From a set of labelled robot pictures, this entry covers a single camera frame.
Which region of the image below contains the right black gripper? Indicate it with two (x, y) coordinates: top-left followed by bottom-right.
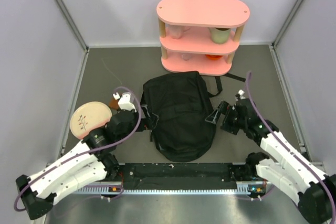
(205, 101), (247, 135)

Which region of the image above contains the black student backpack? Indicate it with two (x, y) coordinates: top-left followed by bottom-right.
(141, 71), (217, 162)

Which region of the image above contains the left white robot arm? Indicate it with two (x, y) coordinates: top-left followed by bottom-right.
(15, 101), (158, 220)

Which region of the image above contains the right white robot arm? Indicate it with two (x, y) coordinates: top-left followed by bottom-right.
(206, 99), (335, 223)

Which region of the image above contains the brown leather wallet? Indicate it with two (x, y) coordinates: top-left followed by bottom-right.
(108, 98), (119, 110)

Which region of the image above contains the cream floral plate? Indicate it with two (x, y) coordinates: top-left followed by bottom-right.
(70, 101), (112, 140)

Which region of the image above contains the orange bowl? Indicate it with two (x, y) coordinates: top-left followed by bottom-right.
(205, 55), (223, 61)

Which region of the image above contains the clear glass cup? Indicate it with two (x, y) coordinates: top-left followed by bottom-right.
(181, 53), (192, 61)

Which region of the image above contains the green mug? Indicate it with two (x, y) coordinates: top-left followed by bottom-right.
(208, 27), (230, 45)

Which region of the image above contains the pink three-tier shelf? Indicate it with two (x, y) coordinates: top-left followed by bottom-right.
(156, 0), (250, 76)

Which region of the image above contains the pink mug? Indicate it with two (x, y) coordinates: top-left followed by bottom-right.
(168, 25), (190, 39)

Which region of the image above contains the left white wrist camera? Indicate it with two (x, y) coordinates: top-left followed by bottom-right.
(113, 92), (136, 112)

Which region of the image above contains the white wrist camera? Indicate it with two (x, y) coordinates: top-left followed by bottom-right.
(113, 92), (136, 112)
(235, 89), (246, 101)

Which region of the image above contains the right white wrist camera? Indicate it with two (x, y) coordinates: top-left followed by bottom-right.
(235, 89), (246, 101)

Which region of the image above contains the grey cable duct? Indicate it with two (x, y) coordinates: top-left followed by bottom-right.
(75, 181), (267, 196)

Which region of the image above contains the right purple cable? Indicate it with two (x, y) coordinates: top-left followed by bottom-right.
(244, 71), (335, 214)

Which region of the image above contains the purple cable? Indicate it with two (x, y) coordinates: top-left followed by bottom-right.
(13, 86), (142, 212)
(244, 71), (335, 214)

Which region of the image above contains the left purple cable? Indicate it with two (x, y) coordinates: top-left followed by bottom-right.
(13, 86), (142, 212)

